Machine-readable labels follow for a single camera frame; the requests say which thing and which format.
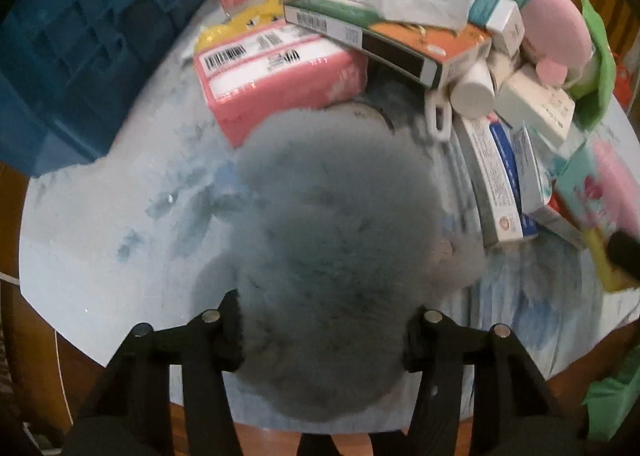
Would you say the grey fluffy plush toy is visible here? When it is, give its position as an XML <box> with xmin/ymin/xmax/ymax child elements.
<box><xmin>198</xmin><ymin>108</ymin><xmax>486</xmax><ymax>421</ymax></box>

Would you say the teal pink flower box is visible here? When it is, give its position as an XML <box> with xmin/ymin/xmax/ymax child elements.
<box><xmin>554</xmin><ymin>138</ymin><xmax>639</xmax><ymax>239</ymax></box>

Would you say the white blue medicine box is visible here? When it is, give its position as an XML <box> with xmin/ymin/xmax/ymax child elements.
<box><xmin>454</xmin><ymin>113</ymin><xmax>538</xmax><ymax>248</ymax></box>

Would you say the white cardboard box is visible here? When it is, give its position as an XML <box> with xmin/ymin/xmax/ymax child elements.
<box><xmin>496</xmin><ymin>64</ymin><xmax>575</xmax><ymax>147</ymax></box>

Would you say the white cylindrical bottle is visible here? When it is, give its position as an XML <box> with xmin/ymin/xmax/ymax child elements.
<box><xmin>450</xmin><ymin>59</ymin><xmax>496</xmax><ymax>119</ymax></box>

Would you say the green plush toy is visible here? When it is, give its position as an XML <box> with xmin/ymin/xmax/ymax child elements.
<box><xmin>567</xmin><ymin>0</ymin><xmax>616</xmax><ymax>132</ymax></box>

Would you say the pink tissue pack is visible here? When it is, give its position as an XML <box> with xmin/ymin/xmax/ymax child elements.
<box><xmin>193</xmin><ymin>20</ymin><xmax>368</xmax><ymax>149</ymax></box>

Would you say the blue plastic storage crate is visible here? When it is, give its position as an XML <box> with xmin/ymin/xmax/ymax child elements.
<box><xmin>1</xmin><ymin>0</ymin><xmax>206</xmax><ymax>177</ymax></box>

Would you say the yellow plastic hanger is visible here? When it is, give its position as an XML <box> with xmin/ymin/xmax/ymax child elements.
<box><xmin>193</xmin><ymin>0</ymin><xmax>284</xmax><ymax>55</ymax></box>

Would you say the green orange long box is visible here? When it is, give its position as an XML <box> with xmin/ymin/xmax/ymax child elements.
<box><xmin>283</xmin><ymin>0</ymin><xmax>491</xmax><ymax>90</ymax></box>

